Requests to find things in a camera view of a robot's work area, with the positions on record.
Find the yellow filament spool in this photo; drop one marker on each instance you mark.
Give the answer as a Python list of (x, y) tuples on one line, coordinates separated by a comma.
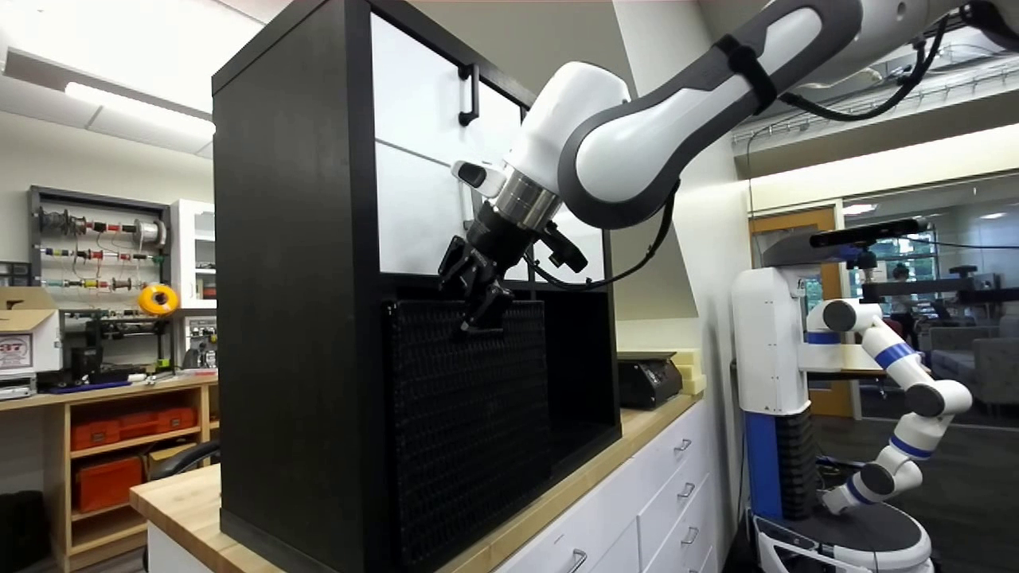
[(161, 300)]

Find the small orange storage bin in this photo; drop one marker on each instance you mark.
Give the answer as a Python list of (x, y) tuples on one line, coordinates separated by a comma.
[(108, 482)]

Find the black sensor bar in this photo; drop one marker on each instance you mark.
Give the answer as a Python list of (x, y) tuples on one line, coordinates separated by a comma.
[(866, 229)]

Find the wooden workbench with shelves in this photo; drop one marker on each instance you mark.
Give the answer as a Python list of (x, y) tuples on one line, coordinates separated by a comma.
[(108, 435)]

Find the black printer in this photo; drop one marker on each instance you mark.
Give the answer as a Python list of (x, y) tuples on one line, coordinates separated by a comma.
[(647, 380)]

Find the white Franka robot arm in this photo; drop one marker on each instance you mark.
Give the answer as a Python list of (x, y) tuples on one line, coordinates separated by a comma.
[(659, 128)]

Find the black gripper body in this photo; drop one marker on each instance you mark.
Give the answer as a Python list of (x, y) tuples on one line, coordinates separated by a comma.
[(505, 241)]

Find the white machine with cardboard box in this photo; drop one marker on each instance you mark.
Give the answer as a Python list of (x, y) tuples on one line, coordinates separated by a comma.
[(28, 340)]

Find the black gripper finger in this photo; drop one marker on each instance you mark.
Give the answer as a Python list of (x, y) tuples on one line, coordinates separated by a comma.
[(486, 305), (464, 264)]

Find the black machine on workbench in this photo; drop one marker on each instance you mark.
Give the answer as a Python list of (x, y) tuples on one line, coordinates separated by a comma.
[(113, 345)]

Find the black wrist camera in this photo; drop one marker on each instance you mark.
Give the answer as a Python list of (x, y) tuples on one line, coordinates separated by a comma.
[(561, 247)]

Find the white blue mobile robot body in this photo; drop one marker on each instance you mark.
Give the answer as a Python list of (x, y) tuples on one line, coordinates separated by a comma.
[(768, 360)]

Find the white blue jointed robot arm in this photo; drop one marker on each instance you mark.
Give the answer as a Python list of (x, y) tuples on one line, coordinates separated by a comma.
[(913, 399)]

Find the black woven storage basket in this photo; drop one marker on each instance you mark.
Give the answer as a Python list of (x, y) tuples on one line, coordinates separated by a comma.
[(467, 426)]

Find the black cube shelf unit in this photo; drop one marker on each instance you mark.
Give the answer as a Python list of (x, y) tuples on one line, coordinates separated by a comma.
[(288, 318)]

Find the wide orange storage bin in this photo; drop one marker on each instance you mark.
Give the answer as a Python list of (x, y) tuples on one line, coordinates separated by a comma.
[(132, 426)]

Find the grey tool wall panel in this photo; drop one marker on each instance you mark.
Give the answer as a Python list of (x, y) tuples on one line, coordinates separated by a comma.
[(96, 242)]

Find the white base cabinet wooden top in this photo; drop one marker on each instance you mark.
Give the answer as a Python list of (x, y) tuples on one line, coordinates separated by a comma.
[(626, 489)]

